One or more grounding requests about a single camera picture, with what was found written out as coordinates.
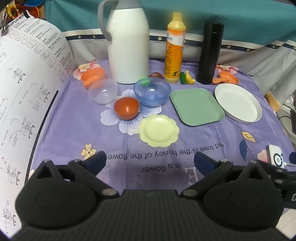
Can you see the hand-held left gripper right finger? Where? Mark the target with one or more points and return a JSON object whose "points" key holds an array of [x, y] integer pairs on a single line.
{"points": [[204, 162]]}

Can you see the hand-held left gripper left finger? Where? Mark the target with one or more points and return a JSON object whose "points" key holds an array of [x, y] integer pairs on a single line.
{"points": [[96, 160]]}

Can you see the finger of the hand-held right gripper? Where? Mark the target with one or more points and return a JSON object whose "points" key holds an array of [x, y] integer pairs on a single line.
{"points": [[274, 168], [292, 157]]}

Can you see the yellow scalloped plate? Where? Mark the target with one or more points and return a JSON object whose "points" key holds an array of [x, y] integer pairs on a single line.
{"points": [[158, 131]]}

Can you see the green rectangular plate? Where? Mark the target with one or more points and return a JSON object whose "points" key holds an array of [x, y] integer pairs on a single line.
{"points": [[196, 106]]}

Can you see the white round plate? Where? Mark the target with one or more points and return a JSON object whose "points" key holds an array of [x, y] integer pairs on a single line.
{"points": [[238, 102]]}

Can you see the blue translucent bowl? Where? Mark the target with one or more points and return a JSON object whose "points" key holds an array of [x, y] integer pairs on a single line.
{"points": [[152, 97]]}

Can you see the white portable device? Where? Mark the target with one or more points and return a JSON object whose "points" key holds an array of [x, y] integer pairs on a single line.
{"points": [[275, 155]]}

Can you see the purple floral tablecloth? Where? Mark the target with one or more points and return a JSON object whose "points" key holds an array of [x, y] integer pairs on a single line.
{"points": [[92, 134]]}

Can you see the red-brown plastic bowl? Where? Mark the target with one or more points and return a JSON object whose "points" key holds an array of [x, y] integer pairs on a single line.
{"points": [[126, 109]]}

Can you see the wooden furniture edge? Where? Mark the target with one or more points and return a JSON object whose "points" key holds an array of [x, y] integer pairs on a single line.
{"points": [[271, 98]]}

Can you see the clear plastic bowl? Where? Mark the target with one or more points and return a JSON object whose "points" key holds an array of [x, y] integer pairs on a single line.
{"points": [[101, 92]]}

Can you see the yellow toy banana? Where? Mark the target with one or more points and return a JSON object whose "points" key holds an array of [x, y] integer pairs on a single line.
{"points": [[190, 78]]}

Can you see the orange plastic bowl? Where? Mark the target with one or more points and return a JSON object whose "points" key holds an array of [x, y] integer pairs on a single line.
{"points": [[91, 75]]}

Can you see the green toy cucumber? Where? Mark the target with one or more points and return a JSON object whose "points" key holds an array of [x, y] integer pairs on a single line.
{"points": [[183, 78]]}

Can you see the orange toy pan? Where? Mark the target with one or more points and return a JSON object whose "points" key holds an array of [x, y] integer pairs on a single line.
{"points": [[227, 78]]}

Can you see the green toy vegetable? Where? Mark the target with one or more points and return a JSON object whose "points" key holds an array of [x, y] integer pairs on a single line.
{"points": [[145, 82]]}

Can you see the printed instruction sheet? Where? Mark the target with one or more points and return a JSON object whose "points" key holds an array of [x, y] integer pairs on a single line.
{"points": [[23, 92]]}

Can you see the brown toy fruit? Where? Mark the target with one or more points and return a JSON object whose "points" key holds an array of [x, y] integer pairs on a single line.
{"points": [[155, 75]]}

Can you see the black thermos bottle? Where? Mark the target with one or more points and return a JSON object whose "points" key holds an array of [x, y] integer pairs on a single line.
{"points": [[209, 58]]}

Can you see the orange detergent bottle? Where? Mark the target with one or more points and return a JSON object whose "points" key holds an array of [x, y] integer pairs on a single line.
{"points": [[174, 53]]}

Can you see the white thermos jug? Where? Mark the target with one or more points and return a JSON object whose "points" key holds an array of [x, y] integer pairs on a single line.
{"points": [[129, 46]]}

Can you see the teal and grey star cloth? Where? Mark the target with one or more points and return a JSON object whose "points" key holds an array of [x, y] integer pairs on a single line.
{"points": [[242, 18]]}

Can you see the sunflower decoration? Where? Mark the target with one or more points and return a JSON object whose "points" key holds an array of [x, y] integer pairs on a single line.
{"points": [[12, 9]]}

